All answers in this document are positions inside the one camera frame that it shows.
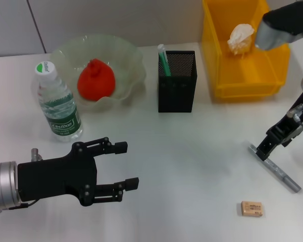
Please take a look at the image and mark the red-orange toy orange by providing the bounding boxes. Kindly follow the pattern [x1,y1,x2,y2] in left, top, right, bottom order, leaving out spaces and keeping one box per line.
[77,58,116,102]

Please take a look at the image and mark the clear green-label water bottle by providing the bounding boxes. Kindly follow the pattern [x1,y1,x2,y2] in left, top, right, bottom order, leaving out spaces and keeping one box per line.
[34,62,83,143]

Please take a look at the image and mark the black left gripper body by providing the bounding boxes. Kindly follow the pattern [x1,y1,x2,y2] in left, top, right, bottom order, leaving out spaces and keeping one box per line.
[17,150,98,207]

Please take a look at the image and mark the yellow plastic bin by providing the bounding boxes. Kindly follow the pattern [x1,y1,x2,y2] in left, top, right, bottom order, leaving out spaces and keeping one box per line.
[201,0,291,102]

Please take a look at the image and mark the black mesh pen holder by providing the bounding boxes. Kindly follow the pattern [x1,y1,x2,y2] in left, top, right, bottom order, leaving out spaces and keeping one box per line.
[158,50,198,113]

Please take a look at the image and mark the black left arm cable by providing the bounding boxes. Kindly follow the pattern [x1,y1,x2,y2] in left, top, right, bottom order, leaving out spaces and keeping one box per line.
[0,200,38,214]

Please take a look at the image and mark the grey marker pen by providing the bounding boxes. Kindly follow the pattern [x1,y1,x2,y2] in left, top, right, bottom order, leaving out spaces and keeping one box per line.
[247,143,301,194]

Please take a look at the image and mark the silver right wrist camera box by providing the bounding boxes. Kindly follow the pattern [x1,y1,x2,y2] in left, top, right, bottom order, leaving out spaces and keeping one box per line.
[254,1,303,51]

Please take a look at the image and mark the pale green glass fruit bowl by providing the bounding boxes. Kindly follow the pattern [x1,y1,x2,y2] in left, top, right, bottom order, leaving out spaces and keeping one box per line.
[49,34,147,114]

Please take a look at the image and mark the green utility knife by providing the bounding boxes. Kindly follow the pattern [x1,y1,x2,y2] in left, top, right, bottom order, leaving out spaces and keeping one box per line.
[158,44,172,77]

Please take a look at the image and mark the white paper ball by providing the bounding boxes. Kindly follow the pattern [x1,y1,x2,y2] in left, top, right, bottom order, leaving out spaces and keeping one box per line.
[227,23,257,56]

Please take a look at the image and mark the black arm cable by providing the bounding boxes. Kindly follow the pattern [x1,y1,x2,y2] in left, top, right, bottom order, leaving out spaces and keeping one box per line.
[287,103,303,132]
[0,200,38,214]

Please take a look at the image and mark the beige eraser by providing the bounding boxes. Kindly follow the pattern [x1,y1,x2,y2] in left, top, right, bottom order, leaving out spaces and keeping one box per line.
[240,201,265,217]

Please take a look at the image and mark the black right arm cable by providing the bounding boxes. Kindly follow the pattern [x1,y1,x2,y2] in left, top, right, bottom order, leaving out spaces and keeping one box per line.
[287,103,303,132]

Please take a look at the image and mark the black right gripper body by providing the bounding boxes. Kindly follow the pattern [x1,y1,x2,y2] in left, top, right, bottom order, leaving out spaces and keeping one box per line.
[266,91,303,148]

